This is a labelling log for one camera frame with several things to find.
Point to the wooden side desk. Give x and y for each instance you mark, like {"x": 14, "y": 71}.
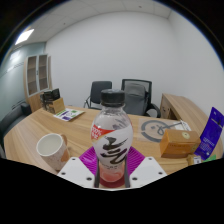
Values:
{"x": 181, "y": 106}

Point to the grey backpack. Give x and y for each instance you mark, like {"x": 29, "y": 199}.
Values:
{"x": 135, "y": 98}

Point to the black padded visitor chair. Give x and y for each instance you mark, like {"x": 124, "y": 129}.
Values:
{"x": 100, "y": 90}

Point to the tan cardboard box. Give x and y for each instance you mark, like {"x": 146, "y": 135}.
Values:
{"x": 57, "y": 106}

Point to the clear bottle with black cap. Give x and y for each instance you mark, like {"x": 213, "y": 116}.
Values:
{"x": 111, "y": 133}

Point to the orange-brown cardboard box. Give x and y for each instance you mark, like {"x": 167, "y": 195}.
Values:
{"x": 178, "y": 145}

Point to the black leather sofa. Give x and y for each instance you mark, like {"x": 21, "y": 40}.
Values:
{"x": 11, "y": 118}

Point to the white ceramic mug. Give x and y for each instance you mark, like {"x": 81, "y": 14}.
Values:
{"x": 53, "y": 151}

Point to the small yellow box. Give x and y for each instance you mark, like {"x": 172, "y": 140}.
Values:
{"x": 194, "y": 160}

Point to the wooden glass-door cabinet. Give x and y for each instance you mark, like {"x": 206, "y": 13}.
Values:
{"x": 36, "y": 83}

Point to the white green purple leaflet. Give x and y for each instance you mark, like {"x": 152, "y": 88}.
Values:
{"x": 68, "y": 114}

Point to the black mesh office chair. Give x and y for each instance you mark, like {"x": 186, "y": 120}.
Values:
{"x": 149, "y": 90}

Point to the purple hanging package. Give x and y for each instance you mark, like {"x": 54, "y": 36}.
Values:
{"x": 210, "y": 136}

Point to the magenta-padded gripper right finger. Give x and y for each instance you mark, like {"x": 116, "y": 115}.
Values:
{"x": 150, "y": 171}

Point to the dark brown carton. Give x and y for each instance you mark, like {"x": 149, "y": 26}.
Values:
{"x": 50, "y": 96}

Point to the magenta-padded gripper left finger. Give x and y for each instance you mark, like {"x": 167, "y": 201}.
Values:
{"x": 73, "y": 171}

